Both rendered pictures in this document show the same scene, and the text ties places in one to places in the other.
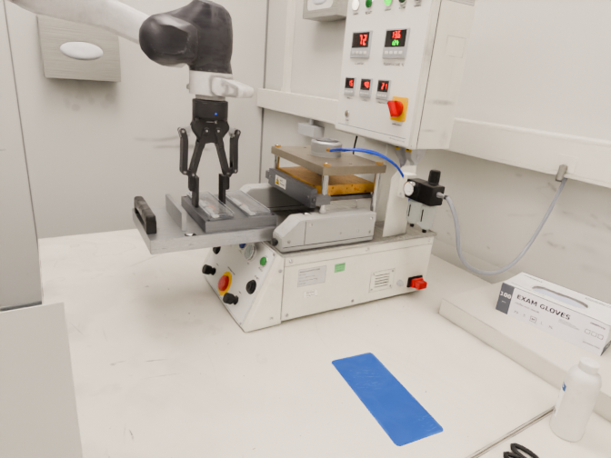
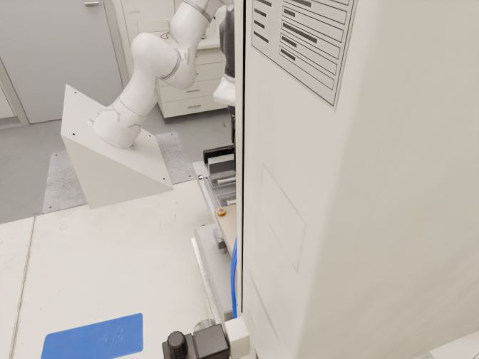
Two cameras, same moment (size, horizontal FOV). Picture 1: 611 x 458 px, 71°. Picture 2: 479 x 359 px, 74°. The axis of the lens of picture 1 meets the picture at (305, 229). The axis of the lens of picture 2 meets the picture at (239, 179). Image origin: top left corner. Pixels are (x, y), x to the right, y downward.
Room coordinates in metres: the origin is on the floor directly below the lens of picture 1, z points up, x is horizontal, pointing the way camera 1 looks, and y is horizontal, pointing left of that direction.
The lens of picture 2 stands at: (1.07, -0.45, 1.53)
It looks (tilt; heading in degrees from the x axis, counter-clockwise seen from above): 38 degrees down; 102
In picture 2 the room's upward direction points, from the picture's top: straight up
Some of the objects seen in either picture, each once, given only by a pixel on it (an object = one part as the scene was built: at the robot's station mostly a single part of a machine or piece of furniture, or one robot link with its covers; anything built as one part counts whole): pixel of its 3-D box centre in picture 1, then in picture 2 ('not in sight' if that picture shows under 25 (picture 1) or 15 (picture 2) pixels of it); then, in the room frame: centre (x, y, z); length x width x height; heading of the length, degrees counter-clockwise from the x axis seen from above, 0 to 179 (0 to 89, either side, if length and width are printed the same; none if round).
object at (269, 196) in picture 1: (275, 196); not in sight; (1.18, 0.10, 0.96); 0.25 x 0.05 x 0.07; 121
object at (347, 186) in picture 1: (325, 172); not in sight; (1.09, -0.04, 1.07); 0.22 x 0.17 x 0.10; 31
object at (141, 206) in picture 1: (145, 214); (227, 152); (0.86, 0.35, 0.99); 0.15 x 0.02 x 0.04; 31
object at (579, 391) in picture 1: (576, 397); not in sight; (0.60, -0.48, 0.82); 0.05 x 0.05 x 0.14
